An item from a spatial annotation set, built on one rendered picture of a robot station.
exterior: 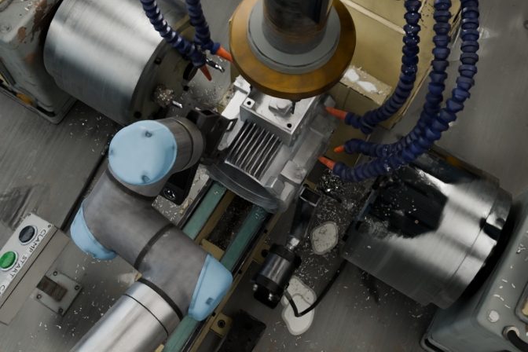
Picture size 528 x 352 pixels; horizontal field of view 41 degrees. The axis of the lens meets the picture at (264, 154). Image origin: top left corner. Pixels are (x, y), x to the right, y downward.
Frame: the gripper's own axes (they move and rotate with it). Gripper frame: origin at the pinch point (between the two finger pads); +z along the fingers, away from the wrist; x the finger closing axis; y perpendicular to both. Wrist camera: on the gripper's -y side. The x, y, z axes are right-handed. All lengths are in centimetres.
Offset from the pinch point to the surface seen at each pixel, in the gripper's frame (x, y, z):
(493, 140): -44, 20, 46
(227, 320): -15.4, -32.5, 12.6
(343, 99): -14.6, 15.8, 9.1
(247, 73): -3.8, 15.2, -18.7
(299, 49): -8.9, 21.7, -19.6
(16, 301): 13.2, -35.3, -16.2
